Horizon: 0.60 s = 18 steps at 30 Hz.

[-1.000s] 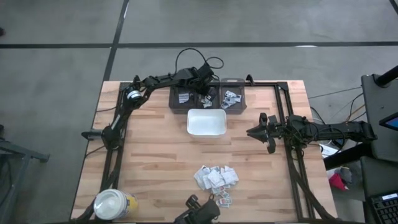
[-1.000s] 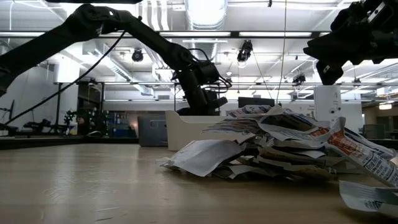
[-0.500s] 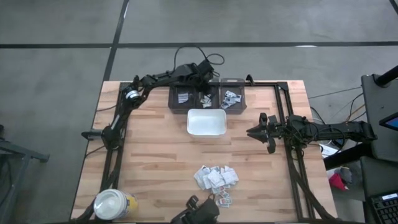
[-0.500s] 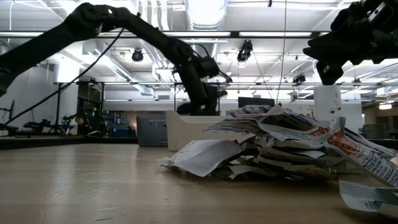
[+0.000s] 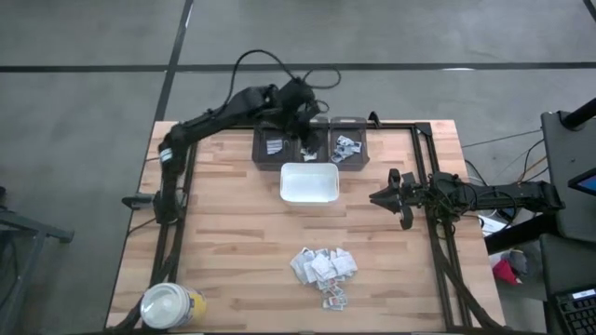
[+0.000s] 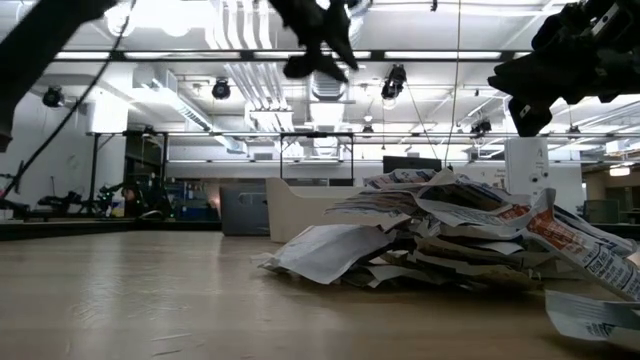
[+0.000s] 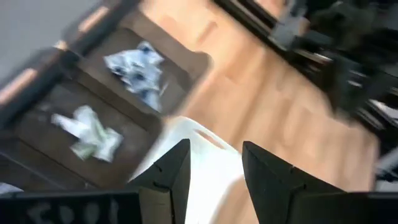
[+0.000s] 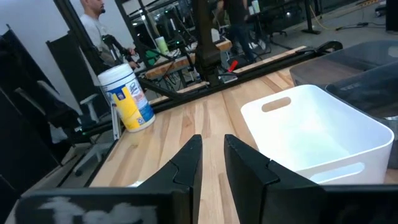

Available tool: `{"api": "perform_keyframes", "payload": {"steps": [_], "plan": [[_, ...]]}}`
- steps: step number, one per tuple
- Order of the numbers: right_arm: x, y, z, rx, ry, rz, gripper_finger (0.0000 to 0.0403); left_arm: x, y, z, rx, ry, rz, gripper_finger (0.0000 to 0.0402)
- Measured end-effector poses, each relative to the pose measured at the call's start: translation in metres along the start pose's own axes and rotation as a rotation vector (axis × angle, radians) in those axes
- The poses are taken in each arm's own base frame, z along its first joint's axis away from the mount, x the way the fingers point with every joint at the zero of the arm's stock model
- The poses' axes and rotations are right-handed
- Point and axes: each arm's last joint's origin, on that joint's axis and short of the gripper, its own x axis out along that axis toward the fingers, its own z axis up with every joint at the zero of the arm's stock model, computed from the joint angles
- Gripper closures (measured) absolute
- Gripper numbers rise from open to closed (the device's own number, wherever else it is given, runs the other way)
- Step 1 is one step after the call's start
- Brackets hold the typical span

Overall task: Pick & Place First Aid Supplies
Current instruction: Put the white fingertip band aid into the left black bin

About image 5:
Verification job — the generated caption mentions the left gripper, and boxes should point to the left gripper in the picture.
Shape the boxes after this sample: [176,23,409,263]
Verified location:
[277,78,325,154]

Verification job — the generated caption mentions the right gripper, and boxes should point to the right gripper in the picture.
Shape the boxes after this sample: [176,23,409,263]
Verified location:
[370,167,432,231]

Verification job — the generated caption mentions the dark grey storage bin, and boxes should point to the dark grey storage bin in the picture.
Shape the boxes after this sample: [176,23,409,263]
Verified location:
[292,115,332,164]
[329,115,373,171]
[251,123,294,171]

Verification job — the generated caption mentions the white plastic bin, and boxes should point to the white plastic bin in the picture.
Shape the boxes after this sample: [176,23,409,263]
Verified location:
[279,161,341,208]

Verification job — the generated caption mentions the large white packet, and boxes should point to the large white packet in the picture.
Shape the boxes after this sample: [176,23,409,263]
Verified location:
[332,249,359,276]

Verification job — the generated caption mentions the white packet red blue print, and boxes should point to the white packet red blue print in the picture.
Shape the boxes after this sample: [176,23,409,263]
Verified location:
[310,254,334,281]

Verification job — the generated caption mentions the orange printed white packet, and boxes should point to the orange printed white packet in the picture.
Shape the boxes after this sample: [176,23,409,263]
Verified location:
[320,277,348,298]

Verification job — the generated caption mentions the crumpled white blue packet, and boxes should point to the crumpled white blue packet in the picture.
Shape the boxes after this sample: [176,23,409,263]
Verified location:
[302,262,320,285]

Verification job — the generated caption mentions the white paper sheet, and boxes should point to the white paper sheet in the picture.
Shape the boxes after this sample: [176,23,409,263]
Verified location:
[479,214,511,237]

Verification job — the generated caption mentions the white packet with text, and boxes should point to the white packet with text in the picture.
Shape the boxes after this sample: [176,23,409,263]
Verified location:
[322,296,349,312]

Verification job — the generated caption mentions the black desk beam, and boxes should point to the black desk beam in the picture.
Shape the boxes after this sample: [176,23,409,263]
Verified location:
[483,218,560,255]

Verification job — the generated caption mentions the red cloth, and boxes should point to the red cloth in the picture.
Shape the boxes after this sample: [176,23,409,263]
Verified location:
[492,258,522,287]

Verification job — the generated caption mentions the grey soft item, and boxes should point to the grey soft item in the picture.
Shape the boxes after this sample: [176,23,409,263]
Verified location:
[509,248,530,275]

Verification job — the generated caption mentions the dark low desk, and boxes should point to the dark low desk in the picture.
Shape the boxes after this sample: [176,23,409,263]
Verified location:
[539,232,596,299]

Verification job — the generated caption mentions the black side desk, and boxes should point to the black side desk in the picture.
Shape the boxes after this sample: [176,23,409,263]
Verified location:
[539,110,596,243]

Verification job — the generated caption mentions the blue tablet screen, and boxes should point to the blue tablet screen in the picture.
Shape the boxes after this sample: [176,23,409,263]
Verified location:
[567,167,596,196]

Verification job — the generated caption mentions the black pole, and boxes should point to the black pole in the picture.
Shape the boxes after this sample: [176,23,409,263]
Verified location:
[561,97,596,131]

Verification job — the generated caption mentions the yellow disinfectant wipes canister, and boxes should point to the yellow disinfectant wipes canister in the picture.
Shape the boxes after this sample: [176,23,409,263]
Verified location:
[139,282,208,330]

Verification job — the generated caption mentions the black keyboard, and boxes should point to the black keyboard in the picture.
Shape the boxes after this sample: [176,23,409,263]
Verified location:
[553,288,596,335]

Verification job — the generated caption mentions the black metal stand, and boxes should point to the black metal stand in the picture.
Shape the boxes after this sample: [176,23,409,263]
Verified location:
[0,185,75,335]

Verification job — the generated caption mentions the black aluminium table frame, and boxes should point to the black aluminium table frame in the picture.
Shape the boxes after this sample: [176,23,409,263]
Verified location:
[105,111,502,335]

